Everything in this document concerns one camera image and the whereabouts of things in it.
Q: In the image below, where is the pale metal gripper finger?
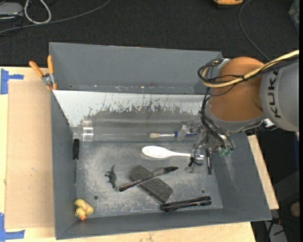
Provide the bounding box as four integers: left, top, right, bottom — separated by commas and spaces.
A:
184, 150, 205, 174
178, 121, 195, 142

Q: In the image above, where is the white plastic spoon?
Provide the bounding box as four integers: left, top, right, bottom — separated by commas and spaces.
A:
141, 145, 192, 159

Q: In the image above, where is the black flashlight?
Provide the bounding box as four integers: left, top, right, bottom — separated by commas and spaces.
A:
160, 196, 213, 213

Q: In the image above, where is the dark grey flat sponge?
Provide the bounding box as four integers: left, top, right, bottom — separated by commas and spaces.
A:
128, 164, 174, 204

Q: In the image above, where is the clear plastic tube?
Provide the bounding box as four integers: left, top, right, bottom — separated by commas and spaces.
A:
81, 118, 200, 143

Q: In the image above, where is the grey metal bin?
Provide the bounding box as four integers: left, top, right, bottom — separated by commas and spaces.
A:
48, 42, 273, 240

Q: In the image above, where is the dark green toy dinosaur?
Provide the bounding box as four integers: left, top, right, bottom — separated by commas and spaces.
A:
104, 164, 117, 189

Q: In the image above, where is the yellow rubber duck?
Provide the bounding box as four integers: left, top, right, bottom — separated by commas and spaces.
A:
73, 198, 95, 222

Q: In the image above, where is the brown cardboard board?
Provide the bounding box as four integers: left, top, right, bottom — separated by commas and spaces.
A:
4, 80, 56, 230

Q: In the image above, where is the black cylinder on white bracket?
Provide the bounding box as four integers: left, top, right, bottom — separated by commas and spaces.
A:
205, 148, 214, 175

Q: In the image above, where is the blue-handled paintbrush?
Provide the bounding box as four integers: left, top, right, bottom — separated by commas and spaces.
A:
148, 131, 198, 139

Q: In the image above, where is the black-handled knife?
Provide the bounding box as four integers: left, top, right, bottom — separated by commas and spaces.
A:
117, 165, 180, 193

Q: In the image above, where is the black-handled screwdriver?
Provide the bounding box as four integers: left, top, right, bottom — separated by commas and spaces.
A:
72, 138, 81, 187

